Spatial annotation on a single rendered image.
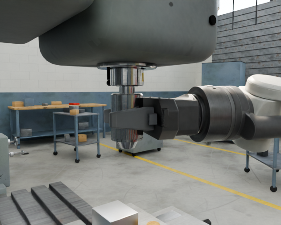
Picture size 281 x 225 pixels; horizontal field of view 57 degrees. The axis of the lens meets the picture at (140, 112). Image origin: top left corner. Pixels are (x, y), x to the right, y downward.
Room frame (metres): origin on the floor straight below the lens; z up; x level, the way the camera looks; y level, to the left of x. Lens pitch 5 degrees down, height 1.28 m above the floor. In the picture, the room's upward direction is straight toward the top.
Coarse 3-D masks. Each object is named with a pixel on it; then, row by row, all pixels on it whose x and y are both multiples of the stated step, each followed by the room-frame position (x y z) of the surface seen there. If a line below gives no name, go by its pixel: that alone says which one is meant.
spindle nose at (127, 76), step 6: (114, 72) 0.36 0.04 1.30; (120, 72) 0.35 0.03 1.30; (126, 72) 0.35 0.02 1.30; (132, 72) 0.35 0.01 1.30; (138, 72) 0.36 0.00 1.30; (114, 78) 0.36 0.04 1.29; (120, 78) 0.35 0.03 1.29; (126, 78) 0.35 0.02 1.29; (132, 78) 0.35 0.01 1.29; (138, 78) 0.36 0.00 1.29; (114, 84) 0.36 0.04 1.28; (120, 84) 0.35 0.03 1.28; (126, 84) 0.35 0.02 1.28; (132, 84) 0.35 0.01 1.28; (138, 84) 0.36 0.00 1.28
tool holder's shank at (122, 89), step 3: (120, 87) 0.37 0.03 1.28; (123, 87) 0.36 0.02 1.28; (126, 87) 0.36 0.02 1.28; (129, 87) 0.36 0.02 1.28; (132, 87) 0.37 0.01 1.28; (120, 90) 0.37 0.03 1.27; (123, 90) 0.36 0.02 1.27; (126, 90) 0.36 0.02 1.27; (129, 90) 0.36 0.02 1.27; (132, 90) 0.37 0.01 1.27
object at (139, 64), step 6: (96, 66) 0.37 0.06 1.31; (102, 66) 0.35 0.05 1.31; (108, 66) 0.34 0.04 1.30; (114, 66) 0.34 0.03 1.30; (120, 66) 0.33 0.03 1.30; (126, 66) 0.33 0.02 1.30; (132, 66) 0.33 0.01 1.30; (138, 66) 0.34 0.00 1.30; (144, 66) 0.34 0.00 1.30; (150, 66) 0.35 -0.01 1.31; (156, 66) 0.36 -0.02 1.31
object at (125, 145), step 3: (120, 144) 0.36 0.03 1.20; (123, 144) 0.36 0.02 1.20; (126, 144) 0.36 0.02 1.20; (129, 144) 0.36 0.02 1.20; (132, 144) 0.36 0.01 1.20; (135, 144) 0.37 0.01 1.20; (120, 147) 0.37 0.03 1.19; (123, 147) 0.36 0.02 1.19; (126, 147) 0.36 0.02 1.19; (129, 147) 0.36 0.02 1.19; (132, 147) 0.37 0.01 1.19
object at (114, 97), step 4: (112, 96) 0.36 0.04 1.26; (116, 96) 0.36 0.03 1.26; (120, 96) 0.35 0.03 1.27; (124, 96) 0.35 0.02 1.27; (128, 96) 0.35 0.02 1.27; (132, 96) 0.35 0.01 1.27; (136, 96) 0.36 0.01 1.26; (140, 96) 0.36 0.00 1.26; (112, 100) 0.36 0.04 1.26; (116, 100) 0.36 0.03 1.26; (120, 100) 0.35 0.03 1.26; (124, 100) 0.35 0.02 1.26; (128, 100) 0.35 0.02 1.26; (132, 100) 0.35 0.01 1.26; (136, 100) 0.36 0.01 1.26; (140, 100) 0.36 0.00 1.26
